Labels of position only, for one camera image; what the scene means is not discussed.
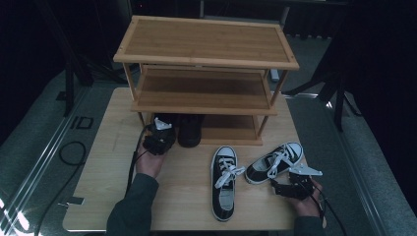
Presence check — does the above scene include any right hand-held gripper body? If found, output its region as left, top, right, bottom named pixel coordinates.
left=286, top=162, right=324, bottom=201

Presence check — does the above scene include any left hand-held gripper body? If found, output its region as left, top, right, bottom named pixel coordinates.
left=142, top=117, right=177, bottom=156

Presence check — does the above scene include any black and white sneaker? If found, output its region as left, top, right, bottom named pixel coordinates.
left=244, top=141, right=304, bottom=185
left=209, top=146, right=247, bottom=223

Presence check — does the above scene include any wooden three-tier shoe rack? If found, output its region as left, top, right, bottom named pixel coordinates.
left=112, top=15, right=300, bottom=147

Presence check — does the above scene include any person's right hand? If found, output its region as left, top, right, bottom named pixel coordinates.
left=288, top=178, right=324, bottom=218

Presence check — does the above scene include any person's left hand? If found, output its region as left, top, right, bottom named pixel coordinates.
left=135, top=142, right=168, bottom=180

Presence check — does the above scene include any black metal stand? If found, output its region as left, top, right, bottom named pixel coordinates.
left=32, top=0, right=129, bottom=117
left=281, top=32, right=363, bottom=133

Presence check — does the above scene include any dark tape piece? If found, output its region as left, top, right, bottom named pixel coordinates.
left=57, top=196, right=86, bottom=208

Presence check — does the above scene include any left hand-held gripper cable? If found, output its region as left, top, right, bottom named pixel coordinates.
left=125, top=126, right=149, bottom=198

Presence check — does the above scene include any metal floor rail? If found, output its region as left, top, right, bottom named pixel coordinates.
left=0, top=86, right=93, bottom=236
left=323, top=94, right=394, bottom=236

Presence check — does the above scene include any black floor cable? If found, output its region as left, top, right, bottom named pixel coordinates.
left=33, top=141, right=88, bottom=236

